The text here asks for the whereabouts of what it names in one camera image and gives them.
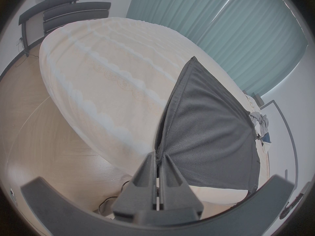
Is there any white printed pillow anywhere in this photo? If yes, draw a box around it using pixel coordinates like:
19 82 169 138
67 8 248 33
245 94 262 114

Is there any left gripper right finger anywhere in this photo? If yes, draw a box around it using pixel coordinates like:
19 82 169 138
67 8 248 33
160 154 203 218

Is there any blue-green curtain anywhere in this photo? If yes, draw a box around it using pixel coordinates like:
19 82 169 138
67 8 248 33
126 0 309 96

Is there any bed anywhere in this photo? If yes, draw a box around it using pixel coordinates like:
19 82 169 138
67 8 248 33
39 16 299 206

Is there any black T-shirt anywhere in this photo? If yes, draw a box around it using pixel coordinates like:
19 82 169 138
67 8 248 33
155 56 261 196

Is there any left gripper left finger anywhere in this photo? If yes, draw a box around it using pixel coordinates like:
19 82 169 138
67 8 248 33
113 152 158 216

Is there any black cable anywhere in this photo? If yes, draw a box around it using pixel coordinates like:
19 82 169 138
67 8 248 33
97 180 132 214

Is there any grey bedside table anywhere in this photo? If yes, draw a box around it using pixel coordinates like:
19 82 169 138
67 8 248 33
242 90 265 105

